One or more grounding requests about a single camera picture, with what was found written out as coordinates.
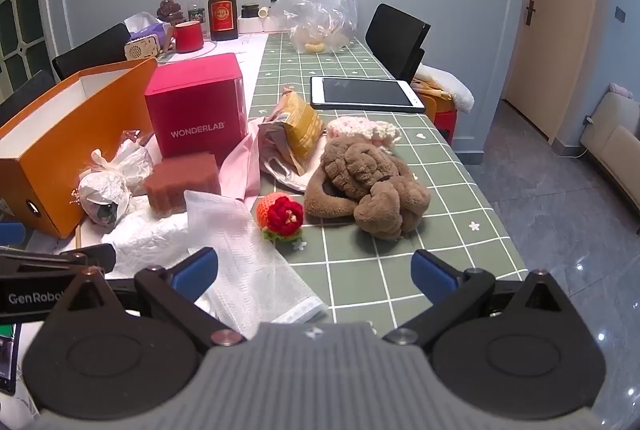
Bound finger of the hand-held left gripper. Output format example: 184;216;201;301
0;243;117;273
0;223;26;246

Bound white plastic-wrapped bundle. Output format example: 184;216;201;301
107;129;155;197
75;149;135;227

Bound beige sofa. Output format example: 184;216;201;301
580;83;640;231

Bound brown liquor bottle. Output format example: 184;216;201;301
207;0;237;42

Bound clear plastic bag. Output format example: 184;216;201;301
270;0;359;56

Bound orange cardboard box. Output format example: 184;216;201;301
0;58;160;238

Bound white towel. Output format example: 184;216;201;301
412;64;475;113

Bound brown sponge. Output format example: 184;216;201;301
144;151;222;216

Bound black smartphone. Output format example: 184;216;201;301
0;322;23;397

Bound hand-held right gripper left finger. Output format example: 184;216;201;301
47;247;248;352

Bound beige door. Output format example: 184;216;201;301
500;0;601;146

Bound white tablet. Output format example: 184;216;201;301
310;75;426;113

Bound white crinkled plastic sheet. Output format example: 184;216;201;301
102;203;201;263

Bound white flat box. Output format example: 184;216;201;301
237;15;291;34

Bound pink cloth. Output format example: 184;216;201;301
218;117;281;202

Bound pink cube box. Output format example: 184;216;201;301
144;53;248;161

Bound red crochet strawberry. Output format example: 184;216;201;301
256;193;305;244

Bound brown plush toy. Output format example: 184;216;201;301
304;136;432;241

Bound yellow snack packet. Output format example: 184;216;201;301
265;86;326;176

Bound purple tissue box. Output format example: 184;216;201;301
124;12;173;48

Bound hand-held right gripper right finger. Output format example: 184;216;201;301
382;249;596;348

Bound red mug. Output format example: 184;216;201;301
167;21;206;53

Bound brown figurine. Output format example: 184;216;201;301
156;0;187;25

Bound pink and white crochet piece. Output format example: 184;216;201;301
324;117;402;156

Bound lattice glass door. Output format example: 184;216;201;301
0;0;43;106

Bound red stool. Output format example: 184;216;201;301
432;107;458;146

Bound black chair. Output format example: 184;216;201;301
0;69;57;112
51;23;132;81
365;4;431;84

